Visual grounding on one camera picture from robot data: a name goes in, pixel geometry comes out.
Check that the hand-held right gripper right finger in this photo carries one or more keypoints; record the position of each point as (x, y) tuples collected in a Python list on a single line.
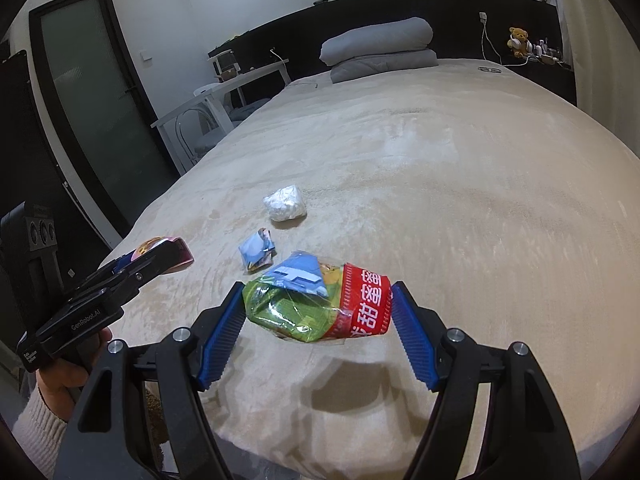
[(412, 340)]

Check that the black wardrobe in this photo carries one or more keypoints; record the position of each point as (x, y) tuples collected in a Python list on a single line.
[(75, 220)]

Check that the grey pillow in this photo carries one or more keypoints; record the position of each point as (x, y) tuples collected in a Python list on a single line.
[(385, 70)]

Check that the clear plastic chair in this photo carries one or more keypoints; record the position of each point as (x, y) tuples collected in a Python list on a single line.
[(205, 137)]

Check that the cluster of small bottles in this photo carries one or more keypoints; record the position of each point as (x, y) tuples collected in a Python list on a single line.
[(542, 50)]

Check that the frosted glass door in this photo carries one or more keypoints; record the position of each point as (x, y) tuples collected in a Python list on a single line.
[(90, 85)]

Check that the grey pillows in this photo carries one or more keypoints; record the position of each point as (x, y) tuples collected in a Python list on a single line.
[(375, 40)]

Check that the crumpled white plastic bag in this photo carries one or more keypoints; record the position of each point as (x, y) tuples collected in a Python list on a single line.
[(285, 203)]

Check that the glossy pink snack packet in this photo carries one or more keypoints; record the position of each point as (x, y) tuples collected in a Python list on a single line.
[(172, 255)]

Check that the cream curtain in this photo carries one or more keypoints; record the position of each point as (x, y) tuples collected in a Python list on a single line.
[(600, 60)]

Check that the small white desktop appliance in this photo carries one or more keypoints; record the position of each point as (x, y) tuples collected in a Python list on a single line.
[(226, 65)]

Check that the person's left hand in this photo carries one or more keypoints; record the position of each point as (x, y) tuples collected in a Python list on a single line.
[(60, 385)]

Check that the white desk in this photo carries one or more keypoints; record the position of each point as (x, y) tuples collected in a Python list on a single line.
[(250, 72)]

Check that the green and red snack packet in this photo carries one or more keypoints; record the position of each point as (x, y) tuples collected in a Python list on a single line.
[(300, 315)]

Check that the eyeglasses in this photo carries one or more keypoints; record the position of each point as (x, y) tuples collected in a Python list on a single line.
[(489, 69)]

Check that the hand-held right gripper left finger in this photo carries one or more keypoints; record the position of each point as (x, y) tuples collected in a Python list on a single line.
[(222, 340)]

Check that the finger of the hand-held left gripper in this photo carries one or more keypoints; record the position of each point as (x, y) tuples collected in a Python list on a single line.
[(135, 282), (122, 261)]

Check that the small blue wrapper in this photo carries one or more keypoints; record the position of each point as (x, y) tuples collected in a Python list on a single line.
[(255, 250)]

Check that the person's left forearm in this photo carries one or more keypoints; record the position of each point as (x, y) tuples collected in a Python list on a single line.
[(35, 435)]

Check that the brown teddy bear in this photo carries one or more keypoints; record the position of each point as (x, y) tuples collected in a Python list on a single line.
[(519, 42)]

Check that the black headboard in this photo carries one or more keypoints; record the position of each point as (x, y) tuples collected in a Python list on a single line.
[(450, 20)]

